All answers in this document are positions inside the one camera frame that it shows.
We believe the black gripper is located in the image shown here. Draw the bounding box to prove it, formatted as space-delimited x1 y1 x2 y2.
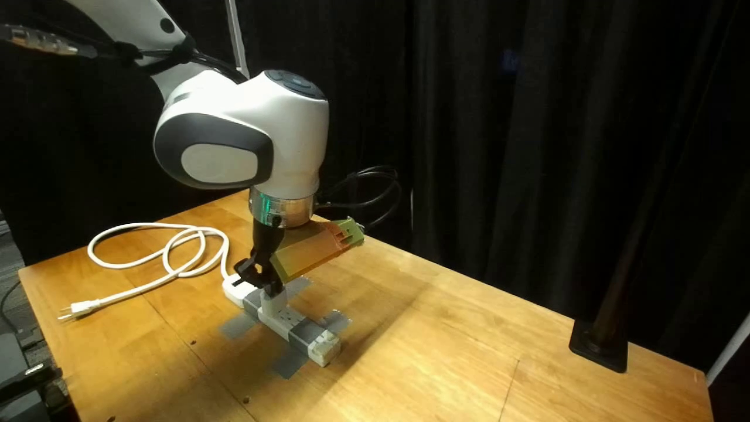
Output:
234 217 283 297

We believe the black curtain backdrop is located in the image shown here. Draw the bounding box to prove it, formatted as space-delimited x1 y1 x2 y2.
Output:
0 0 750 370

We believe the grey duct tape strip front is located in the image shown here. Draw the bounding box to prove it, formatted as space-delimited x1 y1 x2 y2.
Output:
275 311 348 378

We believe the white power strip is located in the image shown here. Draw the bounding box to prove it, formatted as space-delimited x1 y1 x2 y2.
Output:
223 275 348 378

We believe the black camera cable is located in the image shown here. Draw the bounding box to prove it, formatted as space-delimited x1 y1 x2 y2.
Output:
313 164 405 229

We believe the white metal stand pole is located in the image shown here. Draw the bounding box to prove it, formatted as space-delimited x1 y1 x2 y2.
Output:
225 0 248 77

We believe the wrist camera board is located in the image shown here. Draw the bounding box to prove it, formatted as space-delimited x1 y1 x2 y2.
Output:
272 217 366 281

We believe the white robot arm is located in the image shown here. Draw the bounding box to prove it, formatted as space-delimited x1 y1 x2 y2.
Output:
66 0 329 297

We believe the black post with base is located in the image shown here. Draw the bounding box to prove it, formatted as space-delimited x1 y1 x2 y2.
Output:
570 118 699 372

